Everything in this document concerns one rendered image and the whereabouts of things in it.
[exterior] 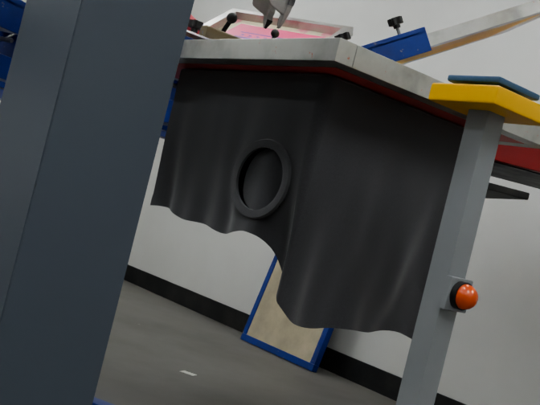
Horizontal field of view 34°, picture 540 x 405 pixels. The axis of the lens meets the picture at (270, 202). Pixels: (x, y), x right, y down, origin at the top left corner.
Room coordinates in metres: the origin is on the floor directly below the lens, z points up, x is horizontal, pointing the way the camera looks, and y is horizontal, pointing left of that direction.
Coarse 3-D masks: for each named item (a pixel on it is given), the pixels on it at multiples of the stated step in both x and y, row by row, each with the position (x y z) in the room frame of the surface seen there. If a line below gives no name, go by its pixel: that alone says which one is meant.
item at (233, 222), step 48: (192, 96) 1.81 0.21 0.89; (240, 96) 1.68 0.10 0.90; (288, 96) 1.56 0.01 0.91; (192, 144) 1.79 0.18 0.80; (240, 144) 1.66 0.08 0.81; (288, 144) 1.54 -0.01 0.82; (192, 192) 1.77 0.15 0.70; (240, 192) 1.63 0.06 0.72; (288, 192) 1.53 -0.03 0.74; (288, 240) 1.53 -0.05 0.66
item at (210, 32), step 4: (204, 28) 1.92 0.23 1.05; (208, 28) 1.91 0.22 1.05; (212, 28) 1.92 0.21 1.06; (200, 32) 1.93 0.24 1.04; (204, 32) 1.91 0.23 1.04; (208, 32) 1.91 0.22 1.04; (212, 32) 1.92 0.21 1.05; (216, 32) 1.92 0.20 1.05; (220, 32) 1.93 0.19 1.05; (224, 32) 1.94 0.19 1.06; (204, 36) 1.91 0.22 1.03; (208, 36) 1.91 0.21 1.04; (212, 36) 1.92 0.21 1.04; (216, 36) 1.93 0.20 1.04; (220, 36) 1.93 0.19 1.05; (224, 36) 1.94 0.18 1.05; (228, 36) 1.94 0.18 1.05; (232, 36) 1.95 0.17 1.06
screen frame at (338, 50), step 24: (192, 48) 1.72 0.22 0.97; (216, 48) 1.65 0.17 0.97; (240, 48) 1.59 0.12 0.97; (264, 48) 1.53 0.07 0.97; (288, 48) 1.47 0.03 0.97; (312, 48) 1.42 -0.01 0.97; (336, 48) 1.38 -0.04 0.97; (360, 48) 1.40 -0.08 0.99; (360, 72) 1.42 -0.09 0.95; (384, 72) 1.44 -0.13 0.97; (408, 72) 1.47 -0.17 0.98; (504, 144) 1.81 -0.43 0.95; (528, 144) 1.73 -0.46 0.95
